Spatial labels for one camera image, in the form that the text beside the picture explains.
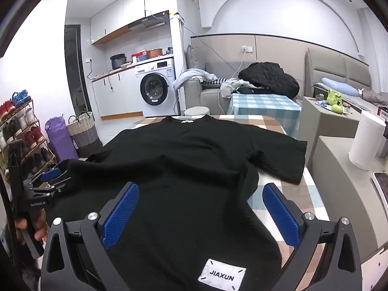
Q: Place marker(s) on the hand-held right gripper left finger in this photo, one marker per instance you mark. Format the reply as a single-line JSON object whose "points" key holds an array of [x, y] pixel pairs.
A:
{"points": [[121, 215]]}

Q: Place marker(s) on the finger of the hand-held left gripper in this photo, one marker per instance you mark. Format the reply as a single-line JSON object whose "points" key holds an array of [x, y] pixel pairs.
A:
{"points": [[57, 188], [50, 174]]}

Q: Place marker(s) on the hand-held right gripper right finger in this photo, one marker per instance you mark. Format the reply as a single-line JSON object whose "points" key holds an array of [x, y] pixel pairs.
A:
{"points": [[282, 215]]}

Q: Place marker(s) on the black knit sweater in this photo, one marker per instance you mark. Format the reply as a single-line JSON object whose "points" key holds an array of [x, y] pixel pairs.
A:
{"points": [[182, 188]]}

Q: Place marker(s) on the person's left hand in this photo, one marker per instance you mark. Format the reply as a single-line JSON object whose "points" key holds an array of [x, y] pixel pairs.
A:
{"points": [[41, 227]]}

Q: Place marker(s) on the wooden shoe rack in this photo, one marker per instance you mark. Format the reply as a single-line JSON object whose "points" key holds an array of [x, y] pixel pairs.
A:
{"points": [[36, 153]]}

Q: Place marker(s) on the plaid blanket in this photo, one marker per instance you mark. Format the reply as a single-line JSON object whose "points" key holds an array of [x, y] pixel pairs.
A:
{"points": [[312, 194]]}

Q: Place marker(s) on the purple bag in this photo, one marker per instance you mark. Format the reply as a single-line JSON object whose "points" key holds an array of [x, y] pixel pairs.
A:
{"points": [[57, 136]]}

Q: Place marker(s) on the shoe rack with shoes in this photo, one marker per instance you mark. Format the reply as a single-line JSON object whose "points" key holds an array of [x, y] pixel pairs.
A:
{"points": [[30, 136]]}

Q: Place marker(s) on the woven laundry basket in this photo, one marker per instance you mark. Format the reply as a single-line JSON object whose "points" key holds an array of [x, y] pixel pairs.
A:
{"points": [[85, 133]]}

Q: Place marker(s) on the grey low cabinet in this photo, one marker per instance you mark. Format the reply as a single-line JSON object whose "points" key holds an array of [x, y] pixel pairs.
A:
{"points": [[342, 194]]}

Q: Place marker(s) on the dark door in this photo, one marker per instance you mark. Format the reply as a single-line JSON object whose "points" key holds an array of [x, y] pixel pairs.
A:
{"points": [[75, 81]]}

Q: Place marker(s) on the grey side cabinet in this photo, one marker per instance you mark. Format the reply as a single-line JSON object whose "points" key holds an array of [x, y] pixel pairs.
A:
{"points": [[327, 127]]}

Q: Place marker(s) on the white tablet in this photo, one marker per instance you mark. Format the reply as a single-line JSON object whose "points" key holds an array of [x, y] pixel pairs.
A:
{"points": [[382, 186]]}

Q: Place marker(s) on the white base cabinets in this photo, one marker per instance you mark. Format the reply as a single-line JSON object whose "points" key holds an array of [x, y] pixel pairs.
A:
{"points": [[121, 97]]}

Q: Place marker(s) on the blue checked cloth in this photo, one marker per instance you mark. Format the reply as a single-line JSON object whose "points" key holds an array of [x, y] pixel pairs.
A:
{"points": [[260, 106]]}

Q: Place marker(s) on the paper towel roll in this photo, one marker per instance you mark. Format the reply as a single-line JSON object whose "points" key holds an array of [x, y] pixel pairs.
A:
{"points": [[365, 139]]}

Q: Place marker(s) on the white washing machine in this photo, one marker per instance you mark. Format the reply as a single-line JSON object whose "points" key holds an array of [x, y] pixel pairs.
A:
{"points": [[163, 103]]}

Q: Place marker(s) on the round grey stool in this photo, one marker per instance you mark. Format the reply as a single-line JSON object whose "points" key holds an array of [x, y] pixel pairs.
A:
{"points": [[197, 111]]}

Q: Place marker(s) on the black cooking pot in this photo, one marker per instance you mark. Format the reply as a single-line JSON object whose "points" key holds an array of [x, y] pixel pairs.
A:
{"points": [[118, 61]]}

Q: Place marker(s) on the white crumpled cloth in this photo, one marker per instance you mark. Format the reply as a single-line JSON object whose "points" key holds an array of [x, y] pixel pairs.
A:
{"points": [[233, 86]]}

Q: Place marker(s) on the grey sofa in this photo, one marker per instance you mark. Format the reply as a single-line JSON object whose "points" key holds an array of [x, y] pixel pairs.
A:
{"points": [[209, 97]]}

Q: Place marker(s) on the black quilted jacket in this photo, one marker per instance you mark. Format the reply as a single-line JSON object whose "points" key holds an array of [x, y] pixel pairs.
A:
{"points": [[266, 75]]}

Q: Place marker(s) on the light blue pillow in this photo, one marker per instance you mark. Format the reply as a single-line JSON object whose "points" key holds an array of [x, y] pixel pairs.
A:
{"points": [[339, 86]]}

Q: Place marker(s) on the houndstooth cushion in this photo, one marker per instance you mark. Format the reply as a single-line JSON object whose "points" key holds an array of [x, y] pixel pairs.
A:
{"points": [[215, 81]]}

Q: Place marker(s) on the grey bedding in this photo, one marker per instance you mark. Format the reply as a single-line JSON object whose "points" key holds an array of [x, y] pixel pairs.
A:
{"points": [[374, 97]]}

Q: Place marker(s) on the padded bed headboard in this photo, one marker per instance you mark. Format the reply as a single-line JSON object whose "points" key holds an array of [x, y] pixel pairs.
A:
{"points": [[330, 66]]}

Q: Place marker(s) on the light blue throw blanket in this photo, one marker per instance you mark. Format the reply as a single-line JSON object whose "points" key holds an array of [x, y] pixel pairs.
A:
{"points": [[194, 75]]}

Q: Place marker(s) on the orange pot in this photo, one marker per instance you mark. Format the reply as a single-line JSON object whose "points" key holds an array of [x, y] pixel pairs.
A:
{"points": [[154, 53]]}

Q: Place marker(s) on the grey cushion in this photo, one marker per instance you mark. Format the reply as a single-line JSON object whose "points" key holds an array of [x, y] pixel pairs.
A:
{"points": [[195, 57]]}

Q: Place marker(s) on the range hood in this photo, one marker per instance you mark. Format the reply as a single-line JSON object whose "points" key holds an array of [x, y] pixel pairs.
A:
{"points": [[148, 22]]}

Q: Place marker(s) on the white wall cabinets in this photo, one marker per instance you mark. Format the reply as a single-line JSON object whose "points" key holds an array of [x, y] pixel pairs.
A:
{"points": [[115, 18]]}

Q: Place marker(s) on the wall socket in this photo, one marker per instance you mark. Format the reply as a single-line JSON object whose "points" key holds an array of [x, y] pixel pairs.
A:
{"points": [[247, 48]]}

